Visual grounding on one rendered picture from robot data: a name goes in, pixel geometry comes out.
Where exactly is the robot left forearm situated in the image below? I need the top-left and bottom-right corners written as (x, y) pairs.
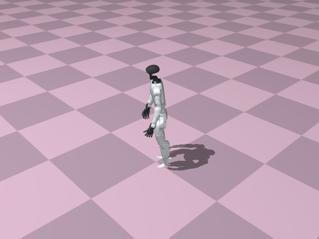
top-left (151, 108), bottom-right (160, 128)

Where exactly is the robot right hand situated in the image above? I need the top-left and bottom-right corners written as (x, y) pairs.
top-left (142, 104), bottom-right (150, 119)

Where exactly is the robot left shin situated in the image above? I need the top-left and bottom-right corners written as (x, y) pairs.
top-left (160, 143), bottom-right (170, 166)

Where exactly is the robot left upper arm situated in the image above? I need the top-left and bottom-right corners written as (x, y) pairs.
top-left (153, 87), bottom-right (162, 112)

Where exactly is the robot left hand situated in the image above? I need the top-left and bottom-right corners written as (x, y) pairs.
top-left (144, 123), bottom-right (155, 137)

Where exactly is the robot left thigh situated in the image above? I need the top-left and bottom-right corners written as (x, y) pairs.
top-left (155, 117), bottom-right (169, 148)

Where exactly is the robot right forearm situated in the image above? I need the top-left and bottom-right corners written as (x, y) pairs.
top-left (147, 94), bottom-right (153, 108)

